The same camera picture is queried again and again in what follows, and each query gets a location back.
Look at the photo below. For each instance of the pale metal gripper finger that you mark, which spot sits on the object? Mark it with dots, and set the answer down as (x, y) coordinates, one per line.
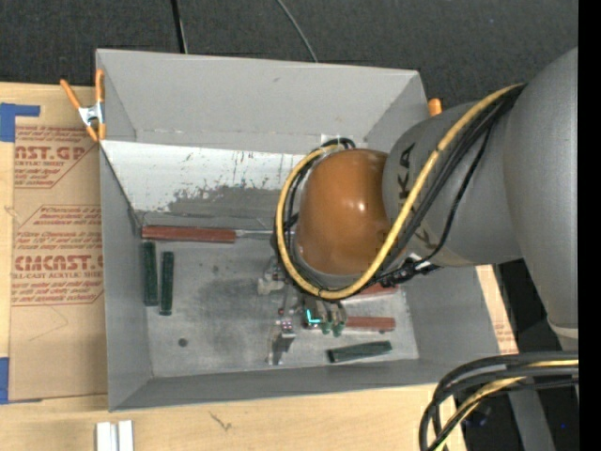
(282, 341)
(271, 284)

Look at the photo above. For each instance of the grey metal bin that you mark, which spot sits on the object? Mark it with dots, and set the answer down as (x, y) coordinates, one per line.
(211, 299)

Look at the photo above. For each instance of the red-brown flat block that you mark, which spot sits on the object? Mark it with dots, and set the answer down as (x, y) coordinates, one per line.
(188, 234)
(382, 289)
(371, 323)

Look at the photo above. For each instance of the dark green flat block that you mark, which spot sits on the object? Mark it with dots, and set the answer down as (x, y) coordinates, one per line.
(359, 351)
(166, 284)
(150, 273)

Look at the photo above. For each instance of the brown cardboard board red print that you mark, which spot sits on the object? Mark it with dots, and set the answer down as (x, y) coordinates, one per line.
(56, 336)

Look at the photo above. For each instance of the black cylinder on white bracket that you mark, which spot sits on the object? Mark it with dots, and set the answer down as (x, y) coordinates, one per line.
(399, 274)

